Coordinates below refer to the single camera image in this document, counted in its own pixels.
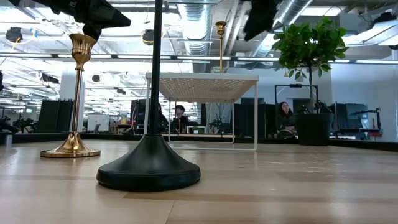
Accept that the green plant in black pot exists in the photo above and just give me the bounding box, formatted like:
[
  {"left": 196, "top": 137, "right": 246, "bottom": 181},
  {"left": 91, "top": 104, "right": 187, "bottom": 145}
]
[{"left": 271, "top": 16, "right": 349, "bottom": 147}]

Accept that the gold candlestick holder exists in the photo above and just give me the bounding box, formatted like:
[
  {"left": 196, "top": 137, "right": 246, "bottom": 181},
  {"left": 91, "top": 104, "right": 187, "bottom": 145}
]
[
  {"left": 40, "top": 33, "right": 101, "bottom": 159},
  {"left": 215, "top": 21, "right": 228, "bottom": 74}
]

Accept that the black partition panel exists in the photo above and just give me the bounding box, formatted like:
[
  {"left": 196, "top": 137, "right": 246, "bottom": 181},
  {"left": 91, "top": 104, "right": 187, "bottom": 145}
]
[{"left": 37, "top": 99, "right": 75, "bottom": 134}]

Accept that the white board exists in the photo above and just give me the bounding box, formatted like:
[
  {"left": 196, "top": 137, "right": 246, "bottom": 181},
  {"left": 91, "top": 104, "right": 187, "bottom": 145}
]
[{"left": 86, "top": 113, "right": 110, "bottom": 133}]

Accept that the silver ventilation duct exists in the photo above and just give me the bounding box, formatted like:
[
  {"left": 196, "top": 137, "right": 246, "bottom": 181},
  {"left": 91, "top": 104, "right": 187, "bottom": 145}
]
[
  {"left": 254, "top": 0, "right": 313, "bottom": 58},
  {"left": 177, "top": 0, "right": 218, "bottom": 57}
]

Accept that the dark background monitor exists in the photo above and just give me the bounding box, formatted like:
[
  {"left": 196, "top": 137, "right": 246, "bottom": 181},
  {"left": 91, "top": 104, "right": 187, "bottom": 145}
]
[{"left": 330, "top": 103, "right": 369, "bottom": 131}]

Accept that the person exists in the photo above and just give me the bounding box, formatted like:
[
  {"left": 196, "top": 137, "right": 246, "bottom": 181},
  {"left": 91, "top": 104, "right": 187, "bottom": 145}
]
[
  {"left": 276, "top": 101, "right": 296, "bottom": 138},
  {"left": 170, "top": 105, "right": 190, "bottom": 133},
  {"left": 157, "top": 103, "right": 169, "bottom": 133}
]

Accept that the white perforated metal shelf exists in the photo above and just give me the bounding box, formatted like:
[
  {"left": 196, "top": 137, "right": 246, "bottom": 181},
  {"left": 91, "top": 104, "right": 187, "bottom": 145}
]
[{"left": 144, "top": 72, "right": 259, "bottom": 152}]

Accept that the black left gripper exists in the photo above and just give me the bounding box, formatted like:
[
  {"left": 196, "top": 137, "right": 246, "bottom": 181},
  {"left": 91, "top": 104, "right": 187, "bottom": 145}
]
[{"left": 7, "top": 0, "right": 132, "bottom": 42}]

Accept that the black candlestick holder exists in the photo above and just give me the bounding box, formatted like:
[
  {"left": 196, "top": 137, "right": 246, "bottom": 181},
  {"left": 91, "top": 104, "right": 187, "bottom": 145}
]
[{"left": 96, "top": 0, "right": 201, "bottom": 192}]

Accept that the grey-green ceramic candle holder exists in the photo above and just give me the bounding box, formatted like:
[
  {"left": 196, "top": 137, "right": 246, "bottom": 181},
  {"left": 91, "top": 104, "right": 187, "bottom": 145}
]
[{"left": 211, "top": 65, "right": 231, "bottom": 74}]

